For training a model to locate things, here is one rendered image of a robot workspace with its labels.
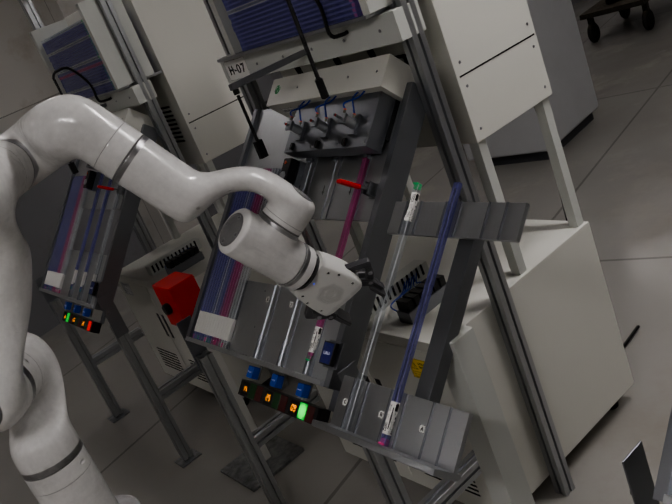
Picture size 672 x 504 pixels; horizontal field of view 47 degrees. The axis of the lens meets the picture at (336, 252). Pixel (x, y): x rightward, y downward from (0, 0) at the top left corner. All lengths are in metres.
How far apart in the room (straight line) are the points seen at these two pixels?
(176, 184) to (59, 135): 0.19
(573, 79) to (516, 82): 3.08
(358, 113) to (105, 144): 0.73
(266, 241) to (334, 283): 0.16
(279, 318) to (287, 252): 0.63
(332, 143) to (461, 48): 0.38
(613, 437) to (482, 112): 1.07
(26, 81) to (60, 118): 4.52
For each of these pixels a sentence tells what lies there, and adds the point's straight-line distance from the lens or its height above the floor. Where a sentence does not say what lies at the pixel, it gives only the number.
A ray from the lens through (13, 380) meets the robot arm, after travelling 1.43.
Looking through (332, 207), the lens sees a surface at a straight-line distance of 1.86.
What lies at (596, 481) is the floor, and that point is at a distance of 2.33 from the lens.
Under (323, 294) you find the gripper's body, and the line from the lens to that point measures 1.37.
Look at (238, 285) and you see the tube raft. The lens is 2.09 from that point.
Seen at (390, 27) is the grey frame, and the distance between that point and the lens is 1.75.
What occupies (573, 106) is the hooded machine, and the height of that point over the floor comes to 0.19.
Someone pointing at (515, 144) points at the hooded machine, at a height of 0.14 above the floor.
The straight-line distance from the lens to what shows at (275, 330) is 1.91.
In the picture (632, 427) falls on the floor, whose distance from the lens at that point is 2.49.
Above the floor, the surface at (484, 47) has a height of 1.20.
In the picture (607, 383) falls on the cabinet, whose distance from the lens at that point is 2.44.
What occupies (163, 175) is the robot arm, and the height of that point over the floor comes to 1.32.
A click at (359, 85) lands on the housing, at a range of 1.82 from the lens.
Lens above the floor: 1.52
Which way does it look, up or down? 19 degrees down
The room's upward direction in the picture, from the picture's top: 22 degrees counter-clockwise
